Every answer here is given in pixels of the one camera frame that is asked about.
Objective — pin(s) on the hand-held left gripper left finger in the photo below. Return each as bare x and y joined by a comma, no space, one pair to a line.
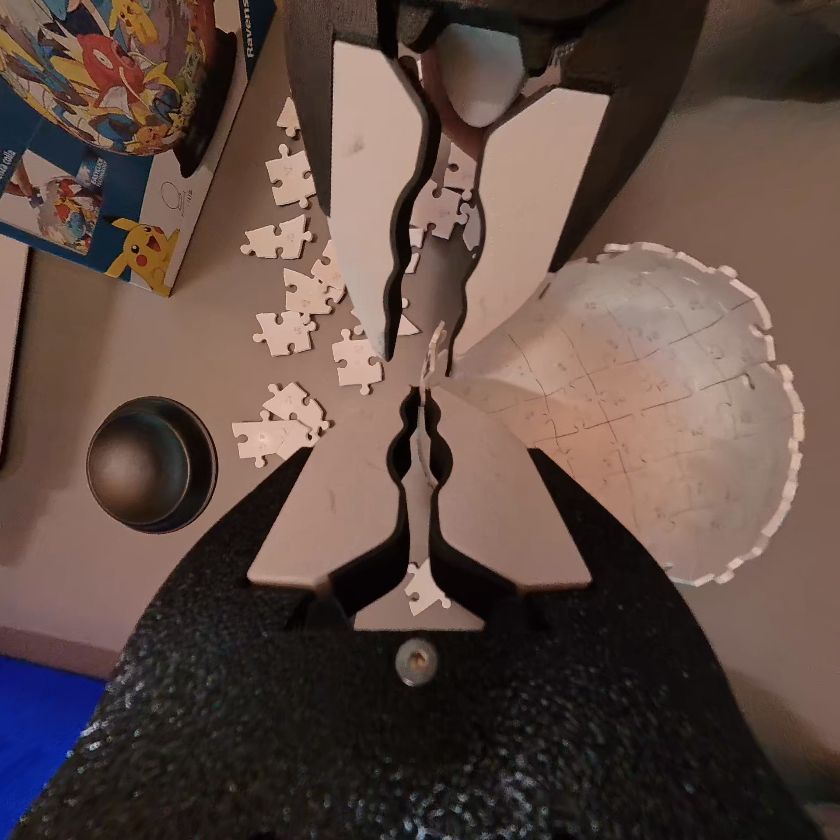
328,512

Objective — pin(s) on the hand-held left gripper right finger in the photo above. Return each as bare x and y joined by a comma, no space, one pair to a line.
505,518

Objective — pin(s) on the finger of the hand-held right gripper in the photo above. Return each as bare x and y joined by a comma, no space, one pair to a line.
538,184
367,164

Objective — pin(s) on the half-built colourful puzzle ball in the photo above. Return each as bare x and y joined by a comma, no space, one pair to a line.
623,394

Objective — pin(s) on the single white curved jigsaw piece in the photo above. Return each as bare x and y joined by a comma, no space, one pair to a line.
433,344

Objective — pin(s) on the pile of puzzle pieces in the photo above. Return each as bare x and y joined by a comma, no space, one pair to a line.
289,177

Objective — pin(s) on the colourful cardboard puzzle box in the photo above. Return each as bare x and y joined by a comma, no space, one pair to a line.
79,79

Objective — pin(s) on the black round ball stand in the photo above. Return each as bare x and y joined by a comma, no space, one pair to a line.
144,459

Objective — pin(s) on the blue plastic bin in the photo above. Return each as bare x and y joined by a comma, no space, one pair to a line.
39,741

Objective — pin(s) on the person's right hand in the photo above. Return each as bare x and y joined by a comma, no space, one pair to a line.
459,136

